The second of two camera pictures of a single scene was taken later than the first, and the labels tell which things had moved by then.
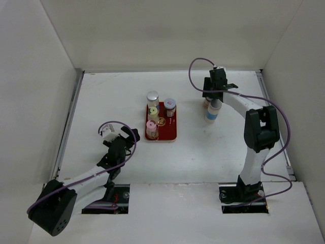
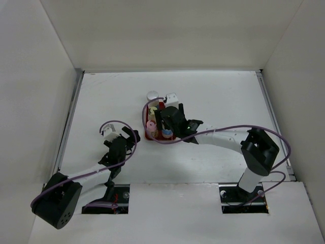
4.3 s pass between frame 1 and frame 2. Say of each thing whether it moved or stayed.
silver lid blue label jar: moved
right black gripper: moved
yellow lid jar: stayed
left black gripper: stayed
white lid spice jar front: moved
